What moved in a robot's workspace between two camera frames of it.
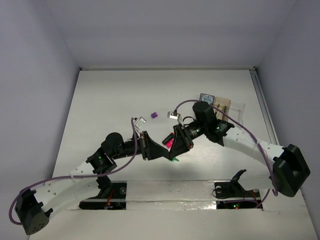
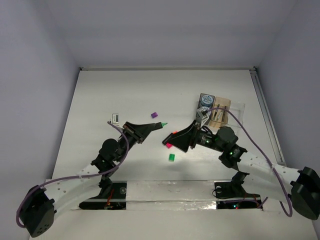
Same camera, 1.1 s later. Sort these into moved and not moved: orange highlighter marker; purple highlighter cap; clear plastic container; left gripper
Moved: left gripper
Not moved: purple highlighter cap; clear plastic container; orange highlighter marker
